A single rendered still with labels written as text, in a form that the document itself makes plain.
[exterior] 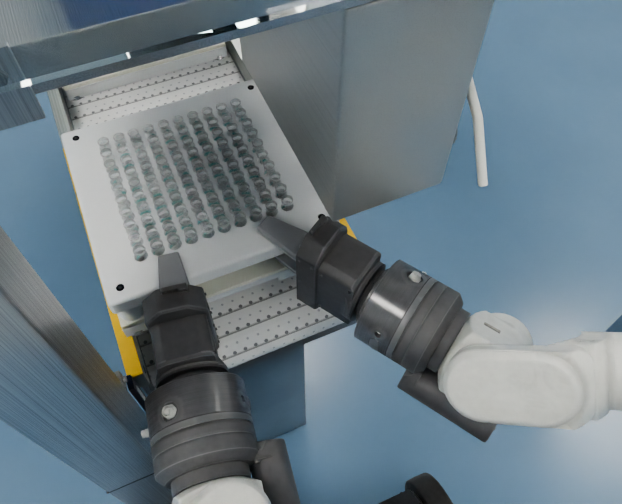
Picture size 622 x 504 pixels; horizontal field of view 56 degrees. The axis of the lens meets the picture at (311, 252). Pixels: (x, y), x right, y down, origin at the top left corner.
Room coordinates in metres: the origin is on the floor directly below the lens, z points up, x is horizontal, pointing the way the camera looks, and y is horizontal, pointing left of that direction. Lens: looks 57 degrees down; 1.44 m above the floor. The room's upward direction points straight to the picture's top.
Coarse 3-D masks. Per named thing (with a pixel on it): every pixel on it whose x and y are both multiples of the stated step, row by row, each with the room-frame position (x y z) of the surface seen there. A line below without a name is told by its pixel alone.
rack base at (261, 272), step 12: (264, 264) 0.33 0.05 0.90; (276, 264) 0.33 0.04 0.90; (228, 276) 0.32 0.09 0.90; (240, 276) 0.32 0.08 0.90; (252, 276) 0.32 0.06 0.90; (264, 276) 0.32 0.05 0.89; (276, 276) 0.32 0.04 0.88; (288, 276) 0.33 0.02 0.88; (204, 288) 0.30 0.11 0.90; (216, 288) 0.30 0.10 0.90; (228, 288) 0.30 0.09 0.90; (240, 288) 0.31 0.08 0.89; (120, 324) 0.26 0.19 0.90; (132, 324) 0.26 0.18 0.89; (144, 324) 0.27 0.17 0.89
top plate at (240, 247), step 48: (192, 96) 0.54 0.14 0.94; (240, 96) 0.54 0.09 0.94; (96, 144) 0.46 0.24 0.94; (144, 144) 0.46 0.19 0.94; (288, 144) 0.46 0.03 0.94; (96, 192) 0.39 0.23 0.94; (288, 192) 0.40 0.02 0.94; (96, 240) 0.33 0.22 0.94; (144, 240) 0.33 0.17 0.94; (240, 240) 0.33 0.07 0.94; (144, 288) 0.28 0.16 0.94
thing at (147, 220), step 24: (216, 120) 0.50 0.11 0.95; (120, 144) 0.45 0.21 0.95; (168, 144) 0.46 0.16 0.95; (192, 144) 0.46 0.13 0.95; (240, 144) 0.46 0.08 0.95; (144, 168) 0.43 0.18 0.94; (168, 168) 0.42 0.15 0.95; (216, 168) 0.43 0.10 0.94; (144, 192) 0.39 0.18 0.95; (168, 192) 0.39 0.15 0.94; (192, 192) 0.40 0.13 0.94; (240, 192) 0.39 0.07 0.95; (264, 192) 0.39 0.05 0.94; (144, 216) 0.36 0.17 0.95; (168, 216) 0.36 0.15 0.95; (216, 216) 0.36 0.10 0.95
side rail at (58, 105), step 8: (56, 88) 0.64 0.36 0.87; (48, 96) 0.62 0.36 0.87; (56, 96) 0.62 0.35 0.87; (56, 104) 0.60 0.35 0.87; (64, 104) 0.62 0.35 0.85; (56, 112) 0.59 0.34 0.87; (64, 112) 0.59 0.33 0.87; (56, 120) 0.57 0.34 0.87; (64, 120) 0.57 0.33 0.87; (64, 128) 0.56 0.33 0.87; (72, 128) 0.58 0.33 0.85; (136, 344) 0.26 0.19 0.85; (144, 368) 0.23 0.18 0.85; (144, 376) 0.22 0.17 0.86; (144, 384) 0.22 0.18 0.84
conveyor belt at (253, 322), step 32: (224, 64) 0.73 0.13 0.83; (96, 96) 0.66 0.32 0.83; (128, 96) 0.66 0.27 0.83; (160, 96) 0.66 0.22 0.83; (256, 288) 0.34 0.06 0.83; (288, 288) 0.34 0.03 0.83; (224, 320) 0.30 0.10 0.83; (256, 320) 0.30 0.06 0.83; (288, 320) 0.30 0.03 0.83; (320, 320) 0.30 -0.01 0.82; (224, 352) 0.26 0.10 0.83; (256, 352) 0.26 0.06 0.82
